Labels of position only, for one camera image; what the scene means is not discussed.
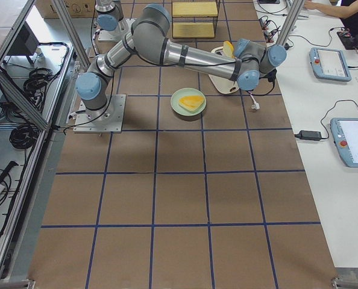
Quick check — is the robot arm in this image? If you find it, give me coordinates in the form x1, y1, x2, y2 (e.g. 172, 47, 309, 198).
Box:
75, 4, 287, 121
95, 0, 128, 35

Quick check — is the teach pendant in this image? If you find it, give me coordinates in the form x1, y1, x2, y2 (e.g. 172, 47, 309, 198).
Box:
309, 48, 352, 82
330, 118, 358, 167

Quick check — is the aluminium frame post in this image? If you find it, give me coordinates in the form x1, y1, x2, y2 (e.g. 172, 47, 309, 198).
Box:
275, 0, 305, 46

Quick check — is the upper teach pendant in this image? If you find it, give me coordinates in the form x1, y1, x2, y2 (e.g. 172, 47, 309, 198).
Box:
309, 48, 352, 82

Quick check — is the cardboard box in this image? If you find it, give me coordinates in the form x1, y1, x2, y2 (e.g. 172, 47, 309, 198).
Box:
34, 0, 96, 19

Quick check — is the bread slice in toaster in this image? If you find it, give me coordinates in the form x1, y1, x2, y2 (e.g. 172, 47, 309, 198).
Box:
222, 40, 234, 58

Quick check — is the black wire basket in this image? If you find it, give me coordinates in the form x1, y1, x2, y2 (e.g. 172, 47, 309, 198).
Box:
170, 0, 222, 40

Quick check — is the person in black shirt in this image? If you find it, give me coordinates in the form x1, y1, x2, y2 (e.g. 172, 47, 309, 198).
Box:
304, 1, 358, 36

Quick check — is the black power brick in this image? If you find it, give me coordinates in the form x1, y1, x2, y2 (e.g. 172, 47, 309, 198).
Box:
295, 130, 322, 141

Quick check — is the triangular bread on plate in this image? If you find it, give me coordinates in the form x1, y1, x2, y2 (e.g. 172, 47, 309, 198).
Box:
178, 95, 204, 111

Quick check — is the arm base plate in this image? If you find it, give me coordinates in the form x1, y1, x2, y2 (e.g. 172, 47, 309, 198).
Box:
98, 18, 135, 42
72, 94, 126, 133

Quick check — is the white toaster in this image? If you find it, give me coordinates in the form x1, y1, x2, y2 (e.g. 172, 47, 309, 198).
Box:
208, 45, 243, 96

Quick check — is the light green plate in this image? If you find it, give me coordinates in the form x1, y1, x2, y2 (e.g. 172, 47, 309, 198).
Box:
170, 88, 206, 116

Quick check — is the lower teach pendant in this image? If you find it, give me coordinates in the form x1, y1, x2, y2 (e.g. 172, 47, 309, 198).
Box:
330, 118, 358, 167

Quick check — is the wooden board insert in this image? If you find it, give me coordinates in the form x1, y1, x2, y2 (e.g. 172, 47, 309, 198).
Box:
171, 1, 219, 39

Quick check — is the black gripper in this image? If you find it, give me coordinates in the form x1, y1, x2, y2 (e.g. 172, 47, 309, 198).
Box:
259, 69, 277, 83

